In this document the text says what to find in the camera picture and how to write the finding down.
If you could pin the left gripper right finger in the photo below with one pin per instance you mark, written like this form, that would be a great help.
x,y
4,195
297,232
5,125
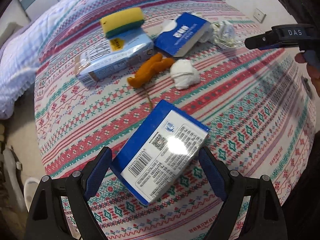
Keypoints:
x,y
264,217

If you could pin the light blue milk carton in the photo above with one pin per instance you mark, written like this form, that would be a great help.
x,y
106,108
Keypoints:
x,y
113,55

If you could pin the orange peel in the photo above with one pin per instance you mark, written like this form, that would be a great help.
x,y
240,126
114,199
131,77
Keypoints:
x,y
153,66

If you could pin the white patterned trash bin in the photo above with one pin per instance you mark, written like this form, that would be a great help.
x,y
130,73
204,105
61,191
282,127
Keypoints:
x,y
29,190

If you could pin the blue white biscuit box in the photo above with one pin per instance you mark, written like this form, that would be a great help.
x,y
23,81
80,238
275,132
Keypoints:
x,y
158,152

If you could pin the yellow green sponge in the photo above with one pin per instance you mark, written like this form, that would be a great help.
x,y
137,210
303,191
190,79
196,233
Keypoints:
x,y
122,21

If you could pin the blue checked quilt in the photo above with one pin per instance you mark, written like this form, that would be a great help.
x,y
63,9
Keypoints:
x,y
19,55

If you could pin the striped patterned bed cover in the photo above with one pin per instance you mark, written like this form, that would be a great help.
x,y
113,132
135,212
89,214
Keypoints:
x,y
260,117

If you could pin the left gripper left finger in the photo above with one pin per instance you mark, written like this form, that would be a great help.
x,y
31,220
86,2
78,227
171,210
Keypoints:
x,y
47,219

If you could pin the person right hand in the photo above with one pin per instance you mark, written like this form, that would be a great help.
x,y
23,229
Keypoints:
x,y
312,71

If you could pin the grey rolling desk chair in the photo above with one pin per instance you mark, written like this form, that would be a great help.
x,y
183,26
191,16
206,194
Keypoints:
x,y
11,182

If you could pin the white tissue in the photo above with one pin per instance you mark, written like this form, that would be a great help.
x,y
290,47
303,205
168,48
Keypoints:
x,y
184,74

